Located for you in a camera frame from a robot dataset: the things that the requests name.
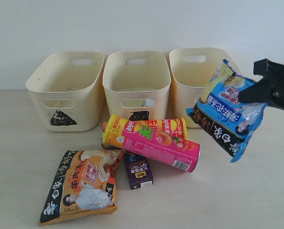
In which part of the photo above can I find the pink chips can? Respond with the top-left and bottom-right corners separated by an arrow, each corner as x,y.
102,114 -> 200,172

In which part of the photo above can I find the cream bin circle mark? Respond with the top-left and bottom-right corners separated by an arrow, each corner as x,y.
169,47 -> 240,128

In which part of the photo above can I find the cream bin square mark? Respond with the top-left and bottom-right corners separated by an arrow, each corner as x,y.
103,51 -> 171,119

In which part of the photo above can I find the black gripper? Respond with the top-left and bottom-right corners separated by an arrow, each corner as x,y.
239,58 -> 284,110

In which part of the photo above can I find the white milk carton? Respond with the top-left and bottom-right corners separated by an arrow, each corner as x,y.
141,99 -> 152,107

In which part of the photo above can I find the cream bin triangle mark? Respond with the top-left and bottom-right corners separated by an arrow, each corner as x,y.
25,51 -> 105,132

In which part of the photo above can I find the orange noodle bag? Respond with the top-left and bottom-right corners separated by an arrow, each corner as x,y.
38,150 -> 125,226

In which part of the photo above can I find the purple juice carton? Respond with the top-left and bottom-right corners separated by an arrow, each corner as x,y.
124,152 -> 154,190

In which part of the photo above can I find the blue noodle bag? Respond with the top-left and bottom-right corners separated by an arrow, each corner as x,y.
186,59 -> 268,162

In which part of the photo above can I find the yellow chips can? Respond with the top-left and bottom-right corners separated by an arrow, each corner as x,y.
101,118 -> 188,150

